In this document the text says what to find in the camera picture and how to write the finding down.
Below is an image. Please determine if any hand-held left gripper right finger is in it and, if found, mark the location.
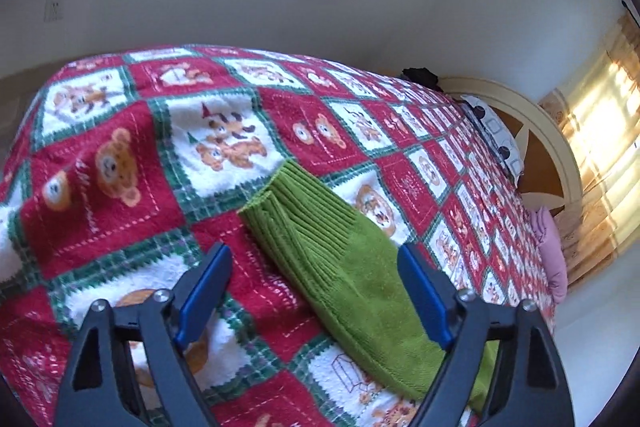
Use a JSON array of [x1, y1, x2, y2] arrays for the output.
[[397, 243, 576, 427]]

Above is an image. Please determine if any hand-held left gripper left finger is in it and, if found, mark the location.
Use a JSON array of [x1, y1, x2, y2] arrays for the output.
[[52, 242, 233, 427]]

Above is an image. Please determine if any green knitted sweater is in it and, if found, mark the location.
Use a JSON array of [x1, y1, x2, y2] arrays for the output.
[[239, 159, 501, 413]]

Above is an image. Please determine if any printed patchwork blanket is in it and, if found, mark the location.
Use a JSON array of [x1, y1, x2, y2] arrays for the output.
[[0, 44, 558, 427]]

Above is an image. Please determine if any pink pillow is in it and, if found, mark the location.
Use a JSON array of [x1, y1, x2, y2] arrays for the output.
[[532, 206, 570, 305]]

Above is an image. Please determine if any cream wooden headboard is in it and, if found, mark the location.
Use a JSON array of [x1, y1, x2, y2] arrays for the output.
[[440, 77, 583, 228]]

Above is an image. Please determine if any white patterned pillow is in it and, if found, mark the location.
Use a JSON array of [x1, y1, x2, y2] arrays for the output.
[[457, 94, 526, 180]]

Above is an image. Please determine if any dark cloth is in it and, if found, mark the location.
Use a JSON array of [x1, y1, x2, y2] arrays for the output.
[[401, 67, 441, 91]]

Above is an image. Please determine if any yellow patterned curtain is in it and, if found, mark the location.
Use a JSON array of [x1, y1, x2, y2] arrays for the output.
[[540, 2, 640, 288]]

